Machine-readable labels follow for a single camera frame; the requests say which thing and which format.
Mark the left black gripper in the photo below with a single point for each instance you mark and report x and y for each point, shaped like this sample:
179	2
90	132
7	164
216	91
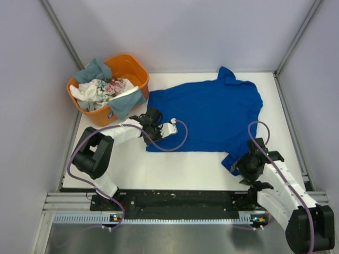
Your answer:
159	136

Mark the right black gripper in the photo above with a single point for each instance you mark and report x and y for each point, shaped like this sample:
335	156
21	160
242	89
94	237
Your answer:
248	178

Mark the blue t shirt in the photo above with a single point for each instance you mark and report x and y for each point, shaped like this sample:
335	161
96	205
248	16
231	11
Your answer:
215	115

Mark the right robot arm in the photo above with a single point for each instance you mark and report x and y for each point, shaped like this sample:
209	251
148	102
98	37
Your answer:
308	225

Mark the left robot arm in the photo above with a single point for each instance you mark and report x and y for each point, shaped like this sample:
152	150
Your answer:
95	148

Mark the orange plastic laundry basket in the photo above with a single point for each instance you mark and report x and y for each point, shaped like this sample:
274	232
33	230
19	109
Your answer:
132	68

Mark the white t shirt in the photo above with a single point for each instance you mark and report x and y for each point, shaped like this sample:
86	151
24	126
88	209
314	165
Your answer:
84	92

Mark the grey-blue t shirt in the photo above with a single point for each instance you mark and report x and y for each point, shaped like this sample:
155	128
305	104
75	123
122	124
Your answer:
127	103

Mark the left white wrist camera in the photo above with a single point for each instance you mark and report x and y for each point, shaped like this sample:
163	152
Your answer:
168	128

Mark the right aluminium frame post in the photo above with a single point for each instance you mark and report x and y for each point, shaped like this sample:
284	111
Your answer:
314	9

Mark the aluminium frame post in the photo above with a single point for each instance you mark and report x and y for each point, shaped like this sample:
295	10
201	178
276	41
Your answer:
62	33
314	9

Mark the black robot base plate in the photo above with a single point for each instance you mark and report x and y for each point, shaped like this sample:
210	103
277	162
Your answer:
188	204

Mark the grey slotted cable duct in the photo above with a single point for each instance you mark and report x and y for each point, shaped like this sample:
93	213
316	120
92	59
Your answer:
73	218

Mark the left aluminium frame post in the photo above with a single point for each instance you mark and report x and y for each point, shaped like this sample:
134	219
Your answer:
62	33

